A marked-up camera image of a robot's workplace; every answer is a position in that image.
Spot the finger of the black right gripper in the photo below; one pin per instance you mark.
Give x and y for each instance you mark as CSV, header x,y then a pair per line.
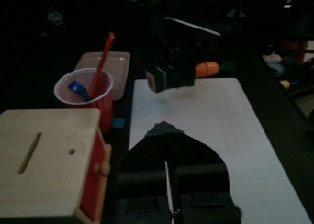
x,y
165,58
185,58

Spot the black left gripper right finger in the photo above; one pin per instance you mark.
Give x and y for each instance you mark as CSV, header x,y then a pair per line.
x,y
201,184

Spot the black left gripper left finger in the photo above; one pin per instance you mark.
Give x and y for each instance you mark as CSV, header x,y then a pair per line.
x,y
144,178

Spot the dark green toy sushi piece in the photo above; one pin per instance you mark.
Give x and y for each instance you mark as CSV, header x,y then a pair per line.
x,y
190,81
153,79
181,82
170,82

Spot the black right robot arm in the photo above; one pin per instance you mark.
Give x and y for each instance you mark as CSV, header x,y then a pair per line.
x,y
184,4

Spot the pink rectangular plate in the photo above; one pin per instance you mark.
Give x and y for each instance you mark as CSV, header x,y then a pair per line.
x,y
117,65

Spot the white cutting board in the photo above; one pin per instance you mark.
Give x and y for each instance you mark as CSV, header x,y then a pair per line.
x,y
221,136

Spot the orange toy carrot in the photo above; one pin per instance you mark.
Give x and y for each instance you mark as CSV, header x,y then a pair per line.
x,y
206,69

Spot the small blue square piece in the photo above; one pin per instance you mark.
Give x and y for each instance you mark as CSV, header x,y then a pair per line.
x,y
118,123

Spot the white and blue toy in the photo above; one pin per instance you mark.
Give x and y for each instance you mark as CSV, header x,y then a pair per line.
x,y
273,62

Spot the red plastic cup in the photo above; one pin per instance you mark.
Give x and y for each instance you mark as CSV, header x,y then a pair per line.
x,y
105,111

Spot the wooden box with red drawer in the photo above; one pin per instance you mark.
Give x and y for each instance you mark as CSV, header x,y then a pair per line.
x,y
45,160

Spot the small yellow toy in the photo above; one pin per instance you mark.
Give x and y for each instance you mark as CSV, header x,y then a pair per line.
x,y
286,84

